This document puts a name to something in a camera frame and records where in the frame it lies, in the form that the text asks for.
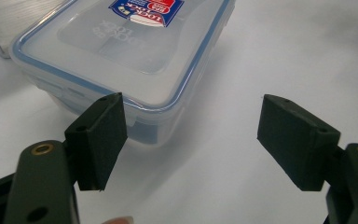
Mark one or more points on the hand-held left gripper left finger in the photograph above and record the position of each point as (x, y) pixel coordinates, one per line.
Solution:
(93, 146)

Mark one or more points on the clear plastic food container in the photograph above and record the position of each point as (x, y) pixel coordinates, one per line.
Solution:
(115, 56)

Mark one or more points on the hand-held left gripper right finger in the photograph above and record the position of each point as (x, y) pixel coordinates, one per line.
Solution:
(301, 146)

